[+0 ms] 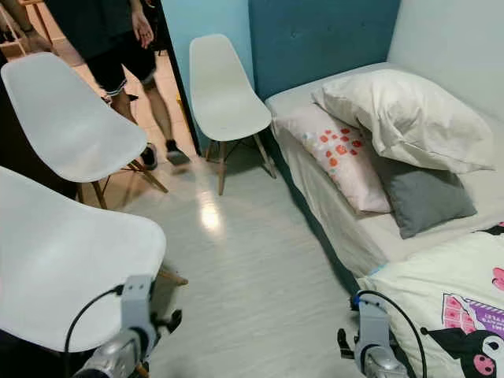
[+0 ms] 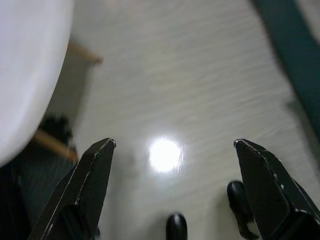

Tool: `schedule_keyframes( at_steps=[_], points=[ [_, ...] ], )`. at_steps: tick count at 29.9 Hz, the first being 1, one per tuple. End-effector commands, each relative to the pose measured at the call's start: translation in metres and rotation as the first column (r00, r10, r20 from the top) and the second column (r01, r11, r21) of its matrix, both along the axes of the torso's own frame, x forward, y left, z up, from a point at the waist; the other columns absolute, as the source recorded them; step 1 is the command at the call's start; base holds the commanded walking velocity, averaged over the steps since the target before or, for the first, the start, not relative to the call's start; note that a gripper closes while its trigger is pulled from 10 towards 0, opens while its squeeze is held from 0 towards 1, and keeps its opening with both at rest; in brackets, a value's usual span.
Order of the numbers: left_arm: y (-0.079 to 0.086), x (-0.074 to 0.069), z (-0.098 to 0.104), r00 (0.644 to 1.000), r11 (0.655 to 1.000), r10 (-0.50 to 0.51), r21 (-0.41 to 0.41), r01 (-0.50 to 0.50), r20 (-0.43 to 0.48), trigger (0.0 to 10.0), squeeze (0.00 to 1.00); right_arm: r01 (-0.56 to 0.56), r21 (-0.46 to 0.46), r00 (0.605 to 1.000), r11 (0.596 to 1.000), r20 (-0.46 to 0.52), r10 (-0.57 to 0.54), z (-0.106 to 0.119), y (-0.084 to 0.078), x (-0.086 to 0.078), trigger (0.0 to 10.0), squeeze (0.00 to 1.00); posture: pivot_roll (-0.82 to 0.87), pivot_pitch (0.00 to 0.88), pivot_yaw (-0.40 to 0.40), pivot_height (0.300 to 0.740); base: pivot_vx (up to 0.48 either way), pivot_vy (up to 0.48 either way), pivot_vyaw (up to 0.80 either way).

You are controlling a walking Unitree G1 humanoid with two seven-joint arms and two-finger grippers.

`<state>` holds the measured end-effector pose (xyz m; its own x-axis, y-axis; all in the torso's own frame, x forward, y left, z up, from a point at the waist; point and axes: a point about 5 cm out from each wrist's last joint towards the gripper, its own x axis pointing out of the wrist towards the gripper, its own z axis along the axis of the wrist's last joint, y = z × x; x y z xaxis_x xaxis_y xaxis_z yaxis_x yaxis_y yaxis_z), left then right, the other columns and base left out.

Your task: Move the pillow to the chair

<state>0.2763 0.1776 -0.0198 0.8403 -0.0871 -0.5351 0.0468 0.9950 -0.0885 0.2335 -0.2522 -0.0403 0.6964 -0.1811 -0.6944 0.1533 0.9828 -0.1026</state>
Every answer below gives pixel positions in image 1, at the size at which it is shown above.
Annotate blue padded headboard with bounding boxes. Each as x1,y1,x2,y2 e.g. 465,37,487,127
247,0,403,101

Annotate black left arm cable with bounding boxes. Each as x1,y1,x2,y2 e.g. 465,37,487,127
64,284,126,357

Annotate large white plastic chair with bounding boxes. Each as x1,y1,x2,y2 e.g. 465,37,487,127
0,165,190,355

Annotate person in black shorts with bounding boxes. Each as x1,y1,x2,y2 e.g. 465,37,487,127
44,0,192,171

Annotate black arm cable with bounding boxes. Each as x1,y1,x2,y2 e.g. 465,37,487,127
357,289,431,378
64,284,126,357

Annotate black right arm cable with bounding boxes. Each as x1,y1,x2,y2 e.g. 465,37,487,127
357,289,431,378

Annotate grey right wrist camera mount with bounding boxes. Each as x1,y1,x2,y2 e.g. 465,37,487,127
353,291,395,353

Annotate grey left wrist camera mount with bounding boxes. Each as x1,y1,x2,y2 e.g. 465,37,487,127
121,273,158,335

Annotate grey square cushion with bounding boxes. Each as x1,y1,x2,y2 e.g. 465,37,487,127
361,126,479,240

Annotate small white chair wooden legs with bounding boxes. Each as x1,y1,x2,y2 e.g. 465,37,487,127
188,33,278,197

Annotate pink pillow with orange print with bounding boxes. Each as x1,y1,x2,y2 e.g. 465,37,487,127
271,103,394,215

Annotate large white pillow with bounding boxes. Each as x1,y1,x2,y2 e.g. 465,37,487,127
311,69,498,175

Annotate white chair with wooden legs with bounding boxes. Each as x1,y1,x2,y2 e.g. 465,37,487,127
1,52,169,210

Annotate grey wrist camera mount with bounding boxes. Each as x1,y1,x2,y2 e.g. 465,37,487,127
353,291,395,353
121,273,158,335

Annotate white cartoon print blanket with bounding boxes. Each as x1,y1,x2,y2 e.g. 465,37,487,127
358,222,504,378

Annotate bed with white sheet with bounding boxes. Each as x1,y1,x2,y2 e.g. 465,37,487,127
263,61,504,278

